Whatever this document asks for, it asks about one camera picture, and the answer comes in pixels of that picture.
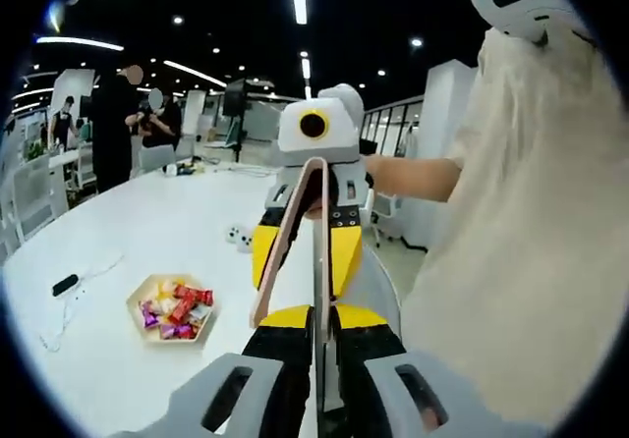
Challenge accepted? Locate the white worn device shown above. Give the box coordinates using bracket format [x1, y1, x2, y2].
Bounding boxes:
[467, 0, 579, 44]

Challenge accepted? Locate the white cable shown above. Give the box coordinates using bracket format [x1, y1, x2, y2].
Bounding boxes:
[38, 253, 124, 354]

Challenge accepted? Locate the white office chair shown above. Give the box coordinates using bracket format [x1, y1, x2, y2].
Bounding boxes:
[12, 155, 55, 243]

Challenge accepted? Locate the tray of small items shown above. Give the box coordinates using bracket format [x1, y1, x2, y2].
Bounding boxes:
[164, 160, 207, 177]

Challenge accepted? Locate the small red food packet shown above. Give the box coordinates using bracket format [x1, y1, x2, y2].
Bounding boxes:
[174, 284, 215, 307]

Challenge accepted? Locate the purple food packet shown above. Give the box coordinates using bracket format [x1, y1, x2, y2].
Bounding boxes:
[139, 300, 161, 330]
[159, 323, 196, 341]

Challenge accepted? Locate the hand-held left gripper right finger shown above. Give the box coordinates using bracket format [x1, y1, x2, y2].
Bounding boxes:
[329, 302, 549, 438]

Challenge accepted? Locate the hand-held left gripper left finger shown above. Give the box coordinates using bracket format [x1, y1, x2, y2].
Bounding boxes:
[110, 303, 315, 438]

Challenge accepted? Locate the beige hexagonal container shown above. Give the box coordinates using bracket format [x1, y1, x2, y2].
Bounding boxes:
[126, 273, 217, 344]

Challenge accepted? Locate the operator in white shirt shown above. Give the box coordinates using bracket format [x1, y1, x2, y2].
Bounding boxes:
[400, 27, 629, 419]

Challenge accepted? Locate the black monitor on stand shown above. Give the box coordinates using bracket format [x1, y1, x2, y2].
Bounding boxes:
[223, 78, 247, 164]

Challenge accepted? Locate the thin ceiling light strip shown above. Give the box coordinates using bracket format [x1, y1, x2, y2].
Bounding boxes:
[36, 36, 124, 52]

